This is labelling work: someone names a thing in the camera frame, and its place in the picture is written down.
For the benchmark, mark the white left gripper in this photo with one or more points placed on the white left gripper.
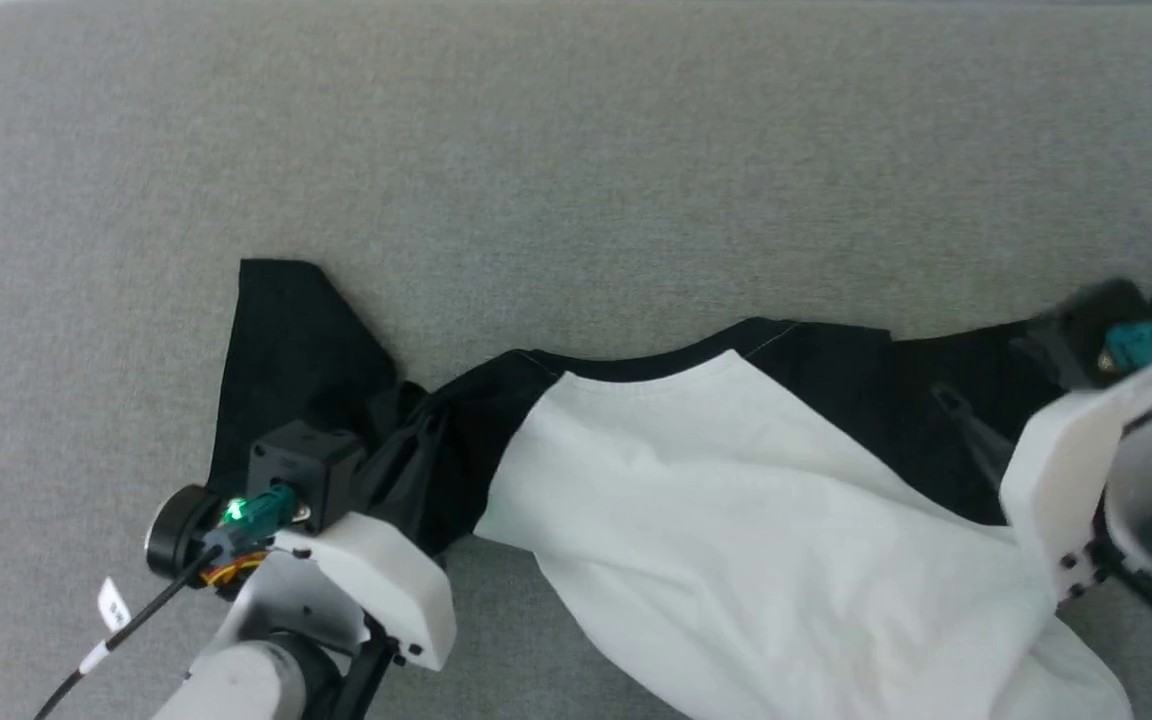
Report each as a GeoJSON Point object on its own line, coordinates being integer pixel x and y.
{"type": "Point", "coordinates": [386, 580]}

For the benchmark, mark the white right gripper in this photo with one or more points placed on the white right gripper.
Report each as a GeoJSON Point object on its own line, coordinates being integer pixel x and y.
{"type": "Point", "coordinates": [1056, 480]}

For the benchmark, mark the white black raglan t-shirt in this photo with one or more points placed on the white black raglan t-shirt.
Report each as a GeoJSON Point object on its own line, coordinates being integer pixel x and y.
{"type": "Point", "coordinates": [736, 500]}

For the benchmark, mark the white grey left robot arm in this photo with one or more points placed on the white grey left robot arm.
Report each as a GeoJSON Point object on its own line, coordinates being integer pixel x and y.
{"type": "Point", "coordinates": [256, 670]}

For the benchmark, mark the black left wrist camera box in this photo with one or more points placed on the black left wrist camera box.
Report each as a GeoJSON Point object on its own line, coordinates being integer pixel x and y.
{"type": "Point", "coordinates": [306, 470]}

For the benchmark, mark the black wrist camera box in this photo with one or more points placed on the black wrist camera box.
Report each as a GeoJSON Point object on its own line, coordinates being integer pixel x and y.
{"type": "Point", "coordinates": [1086, 330]}
{"type": "Point", "coordinates": [306, 470]}

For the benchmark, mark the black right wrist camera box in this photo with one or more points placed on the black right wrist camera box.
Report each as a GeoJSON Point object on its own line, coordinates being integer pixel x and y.
{"type": "Point", "coordinates": [1086, 330]}

